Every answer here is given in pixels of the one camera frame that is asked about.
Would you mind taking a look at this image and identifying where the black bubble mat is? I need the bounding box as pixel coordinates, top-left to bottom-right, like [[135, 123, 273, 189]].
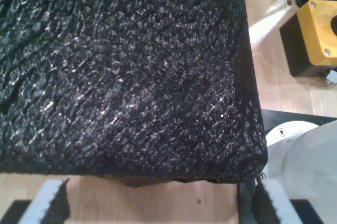
[[0, 0, 269, 189]]

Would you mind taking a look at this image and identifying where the yellow emergency stop box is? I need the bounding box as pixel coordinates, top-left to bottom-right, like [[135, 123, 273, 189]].
[[279, 0, 337, 79]]

